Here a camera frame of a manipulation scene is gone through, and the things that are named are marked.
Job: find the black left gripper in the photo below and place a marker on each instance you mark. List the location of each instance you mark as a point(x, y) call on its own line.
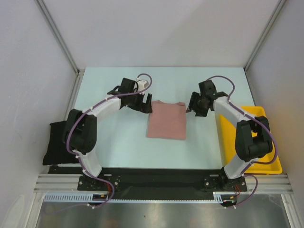
point(144, 107)

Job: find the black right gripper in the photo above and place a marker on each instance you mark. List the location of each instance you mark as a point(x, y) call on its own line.
point(193, 106)

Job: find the pink t shirt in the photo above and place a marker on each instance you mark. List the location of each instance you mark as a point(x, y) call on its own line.
point(167, 121)

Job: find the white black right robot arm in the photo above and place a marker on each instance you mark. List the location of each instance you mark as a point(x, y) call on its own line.
point(252, 140)

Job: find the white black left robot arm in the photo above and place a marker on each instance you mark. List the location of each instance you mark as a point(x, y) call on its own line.
point(80, 132)

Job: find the yellow plastic tray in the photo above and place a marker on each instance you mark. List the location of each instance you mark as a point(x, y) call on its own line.
point(227, 134)

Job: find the folded black t shirt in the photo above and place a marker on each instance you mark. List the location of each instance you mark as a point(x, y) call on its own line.
point(56, 151)

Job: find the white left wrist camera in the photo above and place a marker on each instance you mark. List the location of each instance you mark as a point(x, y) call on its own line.
point(140, 84)

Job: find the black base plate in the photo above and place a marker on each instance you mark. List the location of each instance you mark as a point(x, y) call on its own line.
point(161, 182)

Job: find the white slotted cable duct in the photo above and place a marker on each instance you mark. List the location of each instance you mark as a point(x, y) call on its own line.
point(98, 198)

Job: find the aluminium frame rail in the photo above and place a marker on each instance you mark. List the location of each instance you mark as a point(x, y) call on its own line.
point(68, 183)

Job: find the left aluminium corner post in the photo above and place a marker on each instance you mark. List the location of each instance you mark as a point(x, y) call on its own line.
point(57, 35)

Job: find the aluminium corner post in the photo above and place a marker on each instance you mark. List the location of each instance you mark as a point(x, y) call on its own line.
point(57, 35)
point(266, 31)

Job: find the right aluminium corner post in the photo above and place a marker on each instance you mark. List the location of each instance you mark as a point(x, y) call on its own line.
point(266, 31)

